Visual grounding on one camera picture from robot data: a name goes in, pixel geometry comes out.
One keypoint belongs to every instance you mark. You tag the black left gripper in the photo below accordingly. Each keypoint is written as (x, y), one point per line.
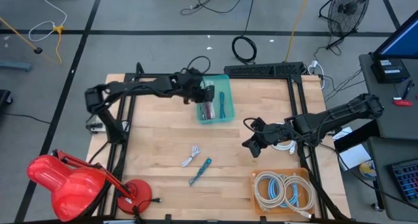
(192, 87)

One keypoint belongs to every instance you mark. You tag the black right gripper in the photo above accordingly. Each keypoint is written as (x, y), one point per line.
(271, 134)

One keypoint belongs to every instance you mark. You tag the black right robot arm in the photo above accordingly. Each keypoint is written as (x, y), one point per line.
(343, 114)

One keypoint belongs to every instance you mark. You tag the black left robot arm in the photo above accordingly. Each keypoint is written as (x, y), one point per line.
(140, 87)

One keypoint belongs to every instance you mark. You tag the teal translucent plastic bin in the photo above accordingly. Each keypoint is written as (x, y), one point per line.
(225, 87)

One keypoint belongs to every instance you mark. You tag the orange plastic tray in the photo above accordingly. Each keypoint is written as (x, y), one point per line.
(264, 193)

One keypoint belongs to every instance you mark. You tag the black perforated long box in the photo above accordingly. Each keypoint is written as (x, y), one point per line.
(261, 69)

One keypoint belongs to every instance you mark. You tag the white power adapter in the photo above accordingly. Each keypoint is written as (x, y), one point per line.
(314, 64)

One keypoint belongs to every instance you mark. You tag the white paper sheet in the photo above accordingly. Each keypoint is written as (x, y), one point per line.
(356, 155)

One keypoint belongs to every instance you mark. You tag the round blue yellow object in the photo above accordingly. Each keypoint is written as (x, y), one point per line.
(368, 169)

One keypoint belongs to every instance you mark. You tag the small grey control box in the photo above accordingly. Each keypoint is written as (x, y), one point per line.
(94, 127)

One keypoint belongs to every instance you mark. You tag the grey desk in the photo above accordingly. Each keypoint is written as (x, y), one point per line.
(392, 126)
(392, 149)

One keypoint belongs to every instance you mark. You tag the black mini computer box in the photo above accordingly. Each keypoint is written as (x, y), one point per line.
(390, 70)

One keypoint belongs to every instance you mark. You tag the small red object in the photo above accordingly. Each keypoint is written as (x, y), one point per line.
(402, 102)

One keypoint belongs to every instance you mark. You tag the keyboard with colourful keys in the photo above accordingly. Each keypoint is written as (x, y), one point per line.
(406, 181)

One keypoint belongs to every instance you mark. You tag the black pen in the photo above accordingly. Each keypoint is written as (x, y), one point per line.
(407, 88)

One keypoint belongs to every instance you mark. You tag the black floor fan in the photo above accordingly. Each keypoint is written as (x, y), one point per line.
(346, 10)

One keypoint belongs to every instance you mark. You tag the black round plug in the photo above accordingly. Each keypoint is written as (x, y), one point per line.
(38, 50)

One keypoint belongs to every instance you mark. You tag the black computer monitor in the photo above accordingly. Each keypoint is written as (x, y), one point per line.
(401, 41)

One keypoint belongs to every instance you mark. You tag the red desk lamp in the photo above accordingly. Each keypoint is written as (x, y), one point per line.
(65, 185)

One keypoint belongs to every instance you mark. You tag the grey metal base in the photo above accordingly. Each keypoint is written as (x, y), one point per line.
(14, 65)

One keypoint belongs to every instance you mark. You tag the black caster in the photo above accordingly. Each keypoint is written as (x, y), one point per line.
(5, 96)

